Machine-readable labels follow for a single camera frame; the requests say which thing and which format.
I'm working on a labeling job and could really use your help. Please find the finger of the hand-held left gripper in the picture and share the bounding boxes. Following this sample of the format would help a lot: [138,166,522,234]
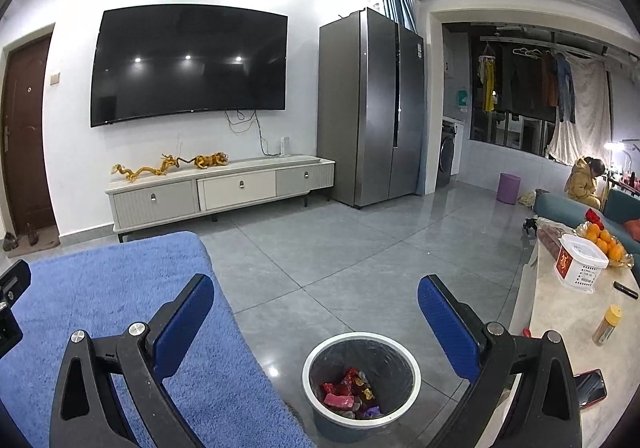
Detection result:
[0,259,32,359]

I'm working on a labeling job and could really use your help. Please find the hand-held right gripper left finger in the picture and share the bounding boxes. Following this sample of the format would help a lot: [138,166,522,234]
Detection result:
[50,273,216,448]

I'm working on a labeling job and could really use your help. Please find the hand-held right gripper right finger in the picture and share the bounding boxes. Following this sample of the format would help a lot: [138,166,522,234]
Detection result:
[417,274,583,448]

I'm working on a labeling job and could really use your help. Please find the white rimmed trash bin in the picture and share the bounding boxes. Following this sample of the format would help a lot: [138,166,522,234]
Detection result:
[301,331,422,444]

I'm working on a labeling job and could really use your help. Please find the brown doormat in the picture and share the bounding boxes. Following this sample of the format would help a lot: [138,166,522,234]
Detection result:
[17,223,61,251]

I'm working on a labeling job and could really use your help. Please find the blue fluffy rug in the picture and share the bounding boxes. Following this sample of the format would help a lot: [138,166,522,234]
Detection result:
[0,231,316,448]

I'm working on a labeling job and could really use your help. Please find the beige marble coffee table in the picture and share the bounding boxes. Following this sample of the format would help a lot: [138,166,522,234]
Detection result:
[507,223,640,448]

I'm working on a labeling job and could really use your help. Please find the white grey television cabinet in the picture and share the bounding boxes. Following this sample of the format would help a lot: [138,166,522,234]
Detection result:
[105,155,335,243]

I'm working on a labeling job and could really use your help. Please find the dark red food packet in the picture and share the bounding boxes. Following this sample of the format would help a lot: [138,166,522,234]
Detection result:
[537,223,576,259]

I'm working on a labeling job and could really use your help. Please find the white plastic basket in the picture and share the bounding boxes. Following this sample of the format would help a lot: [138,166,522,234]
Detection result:
[554,233,610,291]

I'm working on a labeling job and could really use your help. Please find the brown entrance door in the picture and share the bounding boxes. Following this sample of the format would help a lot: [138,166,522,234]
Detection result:
[0,34,57,236]

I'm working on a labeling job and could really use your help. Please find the golden dragon figurine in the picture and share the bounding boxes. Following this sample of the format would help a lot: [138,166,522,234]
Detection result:
[111,154,193,183]

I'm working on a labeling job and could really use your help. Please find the red cased smartphone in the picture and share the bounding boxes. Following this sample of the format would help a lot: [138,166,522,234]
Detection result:
[572,368,607,410]

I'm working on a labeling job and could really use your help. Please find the yellow capped bottle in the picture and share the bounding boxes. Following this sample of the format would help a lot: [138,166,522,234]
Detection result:
[592,304,623,348]

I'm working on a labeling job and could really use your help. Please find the teal sofa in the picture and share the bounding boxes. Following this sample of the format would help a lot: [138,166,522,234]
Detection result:
[534,188,640,241]

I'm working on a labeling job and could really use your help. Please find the golden tiger figurine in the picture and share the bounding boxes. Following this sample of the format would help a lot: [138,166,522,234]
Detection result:
[192,151,230,169]

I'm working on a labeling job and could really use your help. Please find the grey washing machine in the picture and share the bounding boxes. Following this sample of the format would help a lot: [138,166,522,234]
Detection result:
[436,121,466,189]

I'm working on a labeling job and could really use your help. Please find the pile of oranges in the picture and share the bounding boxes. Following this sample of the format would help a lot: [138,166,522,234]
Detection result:
[572,222,633,266]

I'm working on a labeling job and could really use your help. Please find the grey double-door refrigerator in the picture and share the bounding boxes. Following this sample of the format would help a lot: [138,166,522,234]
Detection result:
[317,7,426,209]

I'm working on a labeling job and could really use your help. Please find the yellow hanging garment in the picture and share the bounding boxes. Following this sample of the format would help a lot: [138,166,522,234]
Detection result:
[482,61,497,112]

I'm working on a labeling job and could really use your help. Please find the white hanging sheet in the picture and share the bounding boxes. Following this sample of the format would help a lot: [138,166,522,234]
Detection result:
[547,58,613,164]

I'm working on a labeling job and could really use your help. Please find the dark hanging clothes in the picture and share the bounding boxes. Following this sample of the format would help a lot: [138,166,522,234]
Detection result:
[500,46,543,112]

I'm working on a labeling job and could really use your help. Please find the blue hanging jacket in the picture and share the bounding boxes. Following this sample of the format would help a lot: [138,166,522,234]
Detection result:
[555,53,576,124]

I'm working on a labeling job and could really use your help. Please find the brown hanging jacket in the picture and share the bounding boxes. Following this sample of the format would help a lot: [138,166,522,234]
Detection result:
[542,53,558,106]

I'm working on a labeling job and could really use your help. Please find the blue curtain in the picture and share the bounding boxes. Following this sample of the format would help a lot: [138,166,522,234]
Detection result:
[381,0,417,32]

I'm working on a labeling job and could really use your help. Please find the tangled wall cables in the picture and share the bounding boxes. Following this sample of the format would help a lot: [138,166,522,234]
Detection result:
[224,109,281,156]

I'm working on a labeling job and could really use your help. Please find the black wall television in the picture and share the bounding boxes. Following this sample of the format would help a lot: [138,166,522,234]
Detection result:
[90,3,289,128]

